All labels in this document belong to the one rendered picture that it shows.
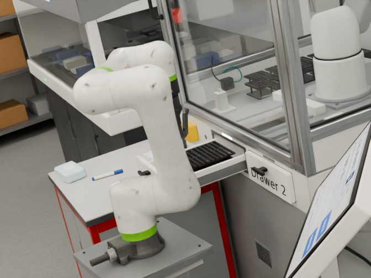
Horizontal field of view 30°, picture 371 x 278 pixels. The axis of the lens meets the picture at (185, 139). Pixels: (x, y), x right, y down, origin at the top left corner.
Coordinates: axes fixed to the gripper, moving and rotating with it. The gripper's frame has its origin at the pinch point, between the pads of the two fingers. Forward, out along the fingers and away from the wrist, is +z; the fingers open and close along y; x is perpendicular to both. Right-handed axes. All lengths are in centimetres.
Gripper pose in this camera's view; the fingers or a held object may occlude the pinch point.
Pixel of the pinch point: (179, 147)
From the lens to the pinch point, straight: 251.8
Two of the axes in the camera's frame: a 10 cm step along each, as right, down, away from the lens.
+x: 4.1, 2.5, -8.8
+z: 2.0, 9.1, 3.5
